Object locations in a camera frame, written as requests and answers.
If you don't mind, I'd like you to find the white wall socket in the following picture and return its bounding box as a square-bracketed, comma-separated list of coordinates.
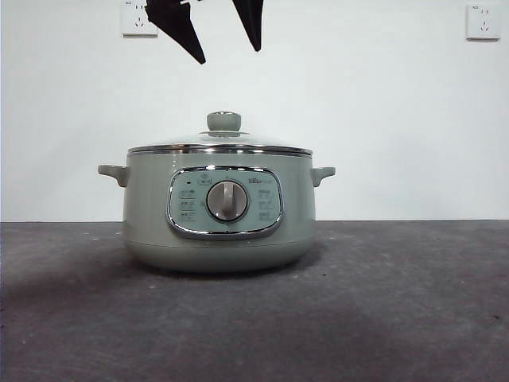
[464, 3, 501, 41]
[122, 0, 159, 39]

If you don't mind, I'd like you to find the pale green electric cooking pot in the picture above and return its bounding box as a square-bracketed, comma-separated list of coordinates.
[97, 150, 337, 275]

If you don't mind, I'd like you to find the glass lid with green knob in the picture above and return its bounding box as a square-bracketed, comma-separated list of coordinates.
[126, 111, 313, 156]

